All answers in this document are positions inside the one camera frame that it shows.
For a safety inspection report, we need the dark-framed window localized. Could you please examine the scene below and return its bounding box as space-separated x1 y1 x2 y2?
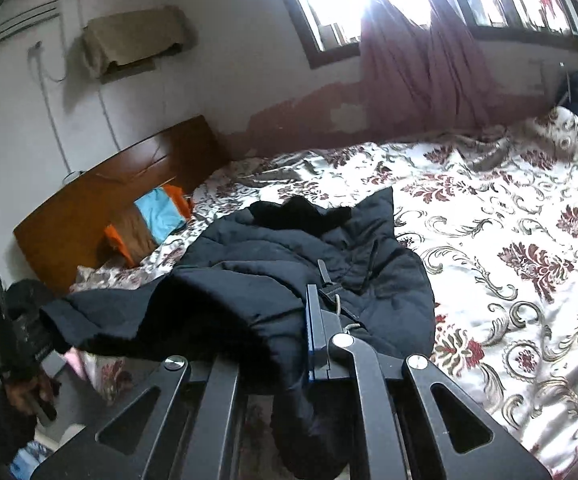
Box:
273 0 578 69

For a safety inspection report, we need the wooden headboard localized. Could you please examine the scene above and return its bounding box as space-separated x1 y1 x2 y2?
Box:
13 115 223 294

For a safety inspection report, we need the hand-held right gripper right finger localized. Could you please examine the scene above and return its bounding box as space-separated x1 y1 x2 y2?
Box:
306 284 553 480

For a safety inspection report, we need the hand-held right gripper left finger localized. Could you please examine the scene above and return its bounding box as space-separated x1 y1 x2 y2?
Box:
31 355 248 480

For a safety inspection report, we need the floral satin quilt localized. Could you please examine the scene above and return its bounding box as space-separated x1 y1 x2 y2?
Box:
69 105 578 480

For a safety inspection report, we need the orange brown blue pillow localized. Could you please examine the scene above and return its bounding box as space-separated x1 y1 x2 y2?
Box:
104 184 194 267

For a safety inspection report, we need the white louvered wall unit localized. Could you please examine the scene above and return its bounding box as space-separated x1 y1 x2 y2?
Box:
0 0 66 63

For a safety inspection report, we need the cloth-covered air conditioner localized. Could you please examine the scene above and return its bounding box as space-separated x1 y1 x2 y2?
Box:
81 5 196 84

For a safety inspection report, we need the white wall pipe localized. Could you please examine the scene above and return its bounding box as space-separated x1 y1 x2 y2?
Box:
98 85 120 152
28 44 78 182

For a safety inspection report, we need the person's left hand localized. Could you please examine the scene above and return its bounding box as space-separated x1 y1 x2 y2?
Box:
6 371 63 427

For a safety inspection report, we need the dark navy padded jacket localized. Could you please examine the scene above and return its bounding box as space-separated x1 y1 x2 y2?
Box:
39 187 437 480

